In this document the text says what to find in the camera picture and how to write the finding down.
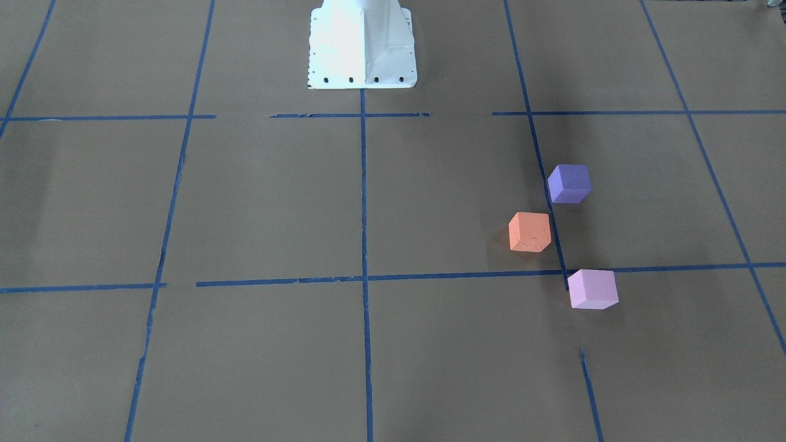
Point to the dark purple foam block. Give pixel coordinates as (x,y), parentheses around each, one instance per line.
(569,184)

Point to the orange foam block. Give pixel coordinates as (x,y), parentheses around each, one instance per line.
(529,232)

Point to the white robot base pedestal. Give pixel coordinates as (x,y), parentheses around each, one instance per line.
(361,45)

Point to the light pink foam block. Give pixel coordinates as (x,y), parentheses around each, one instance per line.
(593,289)

